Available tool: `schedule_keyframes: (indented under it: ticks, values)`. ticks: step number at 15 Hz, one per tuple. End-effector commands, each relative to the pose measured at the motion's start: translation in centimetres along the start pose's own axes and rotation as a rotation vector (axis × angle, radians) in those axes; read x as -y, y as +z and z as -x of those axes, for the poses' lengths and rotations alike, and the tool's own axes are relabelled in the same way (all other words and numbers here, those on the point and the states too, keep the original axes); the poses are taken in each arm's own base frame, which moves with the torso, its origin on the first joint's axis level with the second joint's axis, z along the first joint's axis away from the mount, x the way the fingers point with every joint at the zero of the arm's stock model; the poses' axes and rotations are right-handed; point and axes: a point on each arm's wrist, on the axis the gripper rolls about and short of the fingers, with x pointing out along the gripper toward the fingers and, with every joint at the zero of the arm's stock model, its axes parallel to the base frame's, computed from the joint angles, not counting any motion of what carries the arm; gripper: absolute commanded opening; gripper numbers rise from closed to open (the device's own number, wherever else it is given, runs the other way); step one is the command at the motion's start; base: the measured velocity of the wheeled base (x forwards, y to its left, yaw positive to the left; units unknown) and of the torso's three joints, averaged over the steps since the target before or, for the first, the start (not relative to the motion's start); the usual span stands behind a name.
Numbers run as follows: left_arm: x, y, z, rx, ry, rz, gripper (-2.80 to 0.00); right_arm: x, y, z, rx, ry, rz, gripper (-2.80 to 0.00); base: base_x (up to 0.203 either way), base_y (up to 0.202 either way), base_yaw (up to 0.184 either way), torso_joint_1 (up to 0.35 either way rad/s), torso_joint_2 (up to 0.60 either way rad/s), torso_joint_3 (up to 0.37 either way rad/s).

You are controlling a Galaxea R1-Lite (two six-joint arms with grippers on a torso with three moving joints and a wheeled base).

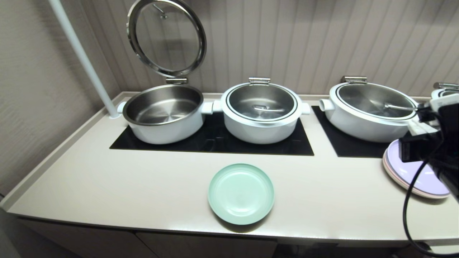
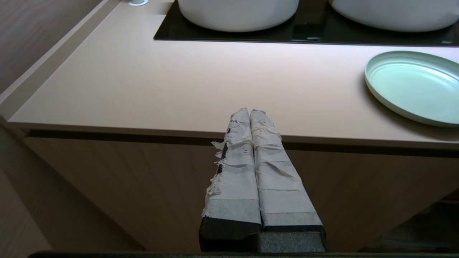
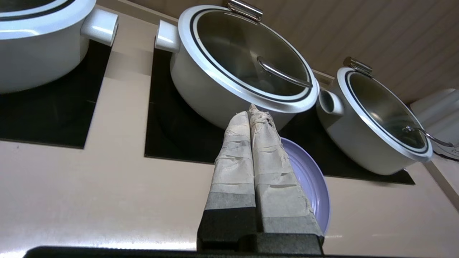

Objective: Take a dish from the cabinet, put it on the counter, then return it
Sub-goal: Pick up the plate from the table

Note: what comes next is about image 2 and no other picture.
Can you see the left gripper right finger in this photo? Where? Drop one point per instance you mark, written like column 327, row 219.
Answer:
column 281, row 193

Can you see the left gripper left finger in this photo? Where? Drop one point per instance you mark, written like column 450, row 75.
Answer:
column 235, row 186

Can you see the wooden cabinet door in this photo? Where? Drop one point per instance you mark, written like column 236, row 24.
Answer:
column 150, row 193

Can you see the black glass cooktop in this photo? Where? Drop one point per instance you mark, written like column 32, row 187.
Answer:
column 315, row 33

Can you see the pale green plate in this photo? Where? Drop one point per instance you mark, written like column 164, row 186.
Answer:
column 416, row 86

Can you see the large white pot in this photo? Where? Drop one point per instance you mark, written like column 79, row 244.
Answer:
column 398, row 13

